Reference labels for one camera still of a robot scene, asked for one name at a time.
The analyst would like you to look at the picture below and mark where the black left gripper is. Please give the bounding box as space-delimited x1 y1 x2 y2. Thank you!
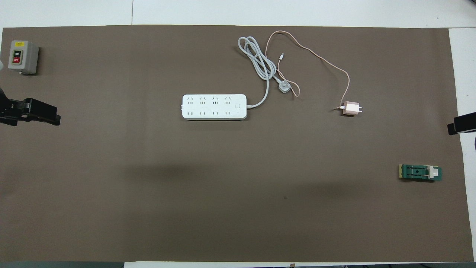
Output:
0 87 61 126

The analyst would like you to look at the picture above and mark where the pink charger adapter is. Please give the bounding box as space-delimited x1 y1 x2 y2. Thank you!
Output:
342 101 363 117

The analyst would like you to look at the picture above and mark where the pink charging cable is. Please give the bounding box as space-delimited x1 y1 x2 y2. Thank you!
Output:
266 31 351 111

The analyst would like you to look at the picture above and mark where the white power strip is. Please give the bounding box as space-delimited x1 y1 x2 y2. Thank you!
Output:
182 94 247 120

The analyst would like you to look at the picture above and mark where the green circuit board module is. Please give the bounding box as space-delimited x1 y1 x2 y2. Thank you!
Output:
399 164 443 183

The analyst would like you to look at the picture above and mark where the brown table mat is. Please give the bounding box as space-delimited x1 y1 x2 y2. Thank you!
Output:
0 25 475 263

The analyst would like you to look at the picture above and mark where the grey on off switch box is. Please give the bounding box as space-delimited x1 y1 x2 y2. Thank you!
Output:
8 40 39 75

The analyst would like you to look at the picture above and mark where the white power cord with plug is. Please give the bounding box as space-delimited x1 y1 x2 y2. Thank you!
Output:
238 36 292 109

